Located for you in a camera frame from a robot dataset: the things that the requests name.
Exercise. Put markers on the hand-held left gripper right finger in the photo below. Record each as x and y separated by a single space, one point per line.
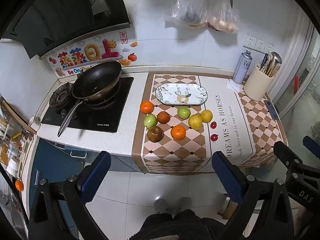
225 175

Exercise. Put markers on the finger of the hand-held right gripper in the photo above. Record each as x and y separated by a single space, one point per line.
311 143
287 153

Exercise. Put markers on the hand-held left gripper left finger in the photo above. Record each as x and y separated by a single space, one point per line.
96 177

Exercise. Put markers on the red cherry tomato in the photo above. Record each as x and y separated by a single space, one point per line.
213 124
214 137

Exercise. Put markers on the large yellow lemon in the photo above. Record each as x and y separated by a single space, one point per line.
195 122

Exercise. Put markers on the small round yellow citrus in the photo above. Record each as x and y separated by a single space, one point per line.
206 116

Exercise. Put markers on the orange mandarin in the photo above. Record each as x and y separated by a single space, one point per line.
178 132
146 107

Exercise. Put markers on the red brown apple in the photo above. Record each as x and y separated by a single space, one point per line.
155 133

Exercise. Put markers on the green apple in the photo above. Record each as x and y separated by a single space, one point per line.
150 121
184 113

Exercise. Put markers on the dark orange tangerine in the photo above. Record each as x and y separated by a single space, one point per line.
163 117

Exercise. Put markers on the floral oval plate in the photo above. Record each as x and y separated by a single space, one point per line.
181 94

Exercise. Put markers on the wooden board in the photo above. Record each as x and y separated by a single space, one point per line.
230 211

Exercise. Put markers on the glass sliding door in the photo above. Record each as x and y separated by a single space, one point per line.
305 100

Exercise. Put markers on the blue kitchen cabinet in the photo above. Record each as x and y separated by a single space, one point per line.
50 160

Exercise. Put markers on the checkered table mat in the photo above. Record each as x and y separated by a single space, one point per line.
175 155

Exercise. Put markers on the red object behind glass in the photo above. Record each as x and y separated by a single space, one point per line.
296 83

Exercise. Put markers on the black glass gas stove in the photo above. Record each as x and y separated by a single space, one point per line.
110 115

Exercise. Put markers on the person's dark trousers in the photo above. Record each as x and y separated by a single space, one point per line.
180 226

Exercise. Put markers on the cream utensil holder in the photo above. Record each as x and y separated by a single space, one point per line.
258 85

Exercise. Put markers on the small orange on rack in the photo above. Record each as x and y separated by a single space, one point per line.
19 185

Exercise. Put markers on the white mug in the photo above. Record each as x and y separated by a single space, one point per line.
34 123

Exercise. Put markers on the bundle of chopsticks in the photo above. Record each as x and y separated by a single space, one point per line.
271 67

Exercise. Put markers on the white folded paper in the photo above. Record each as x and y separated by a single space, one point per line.
233 86

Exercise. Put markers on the cluttered storage rack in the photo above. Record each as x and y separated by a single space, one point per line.
12 140

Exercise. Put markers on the grey appliance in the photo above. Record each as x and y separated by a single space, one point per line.
8 210

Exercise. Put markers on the metal spoon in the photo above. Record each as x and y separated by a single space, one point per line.
276 57

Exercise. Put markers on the grey spray can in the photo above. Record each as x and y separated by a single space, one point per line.
242 67

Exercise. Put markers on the clear plastic bag of onions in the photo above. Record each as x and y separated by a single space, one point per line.
223 17

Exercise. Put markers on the black range hood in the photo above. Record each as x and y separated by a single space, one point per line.
62 10

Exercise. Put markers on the clear plastic bag dark contents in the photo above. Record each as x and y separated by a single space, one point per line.
186 7

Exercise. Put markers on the white wall socket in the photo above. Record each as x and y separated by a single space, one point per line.
250 41
263 46

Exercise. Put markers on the gold ingot wall sticker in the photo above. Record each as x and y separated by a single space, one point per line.
124 62

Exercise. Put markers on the colourful lettered wall sticker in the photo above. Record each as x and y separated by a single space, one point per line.
85 55

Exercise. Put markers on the persimmon wall sticker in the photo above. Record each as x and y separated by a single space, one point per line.
131 56

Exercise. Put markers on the red stamp wall sticker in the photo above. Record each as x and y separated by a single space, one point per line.
123 35

